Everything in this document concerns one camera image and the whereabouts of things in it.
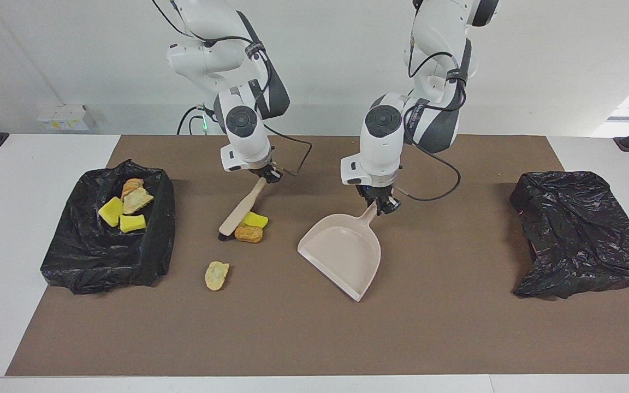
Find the beige plastic dustpan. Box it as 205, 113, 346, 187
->
297, 202, 382, 302

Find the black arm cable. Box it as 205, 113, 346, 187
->
396, 33, 469, 203
151, 0, 313, 176

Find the black bag lined trash bin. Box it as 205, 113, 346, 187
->
509, 171, 629, 300
40, 159, 176, 295

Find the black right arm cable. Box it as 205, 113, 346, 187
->
151, 0, 313, 176

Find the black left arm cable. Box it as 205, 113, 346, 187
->
396, 33, 469, 203

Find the small yellow sponge wedge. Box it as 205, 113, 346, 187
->
120, 215, 147, 234

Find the white wall socket box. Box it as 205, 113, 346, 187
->
36, 104, 97, 132

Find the pale bread piece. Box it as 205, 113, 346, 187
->
122, 187, 155, 215

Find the black right base cable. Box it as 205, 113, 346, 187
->
177, 105, 206, 135

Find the pale lumpy food piece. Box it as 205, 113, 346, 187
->
204, 261, 230, 291

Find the brown fried nugget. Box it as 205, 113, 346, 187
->
235, 225, 264, 243

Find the large yellow sponge chunk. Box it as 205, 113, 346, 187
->
98, 196, 124, 228

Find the striped tan bread piece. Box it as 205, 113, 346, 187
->
121, 178, 145, 200

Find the beige brush with black bristles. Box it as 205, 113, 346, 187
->
217, 176, 268, 242

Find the brown table mat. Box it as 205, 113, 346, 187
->
5, 135, 629, 377

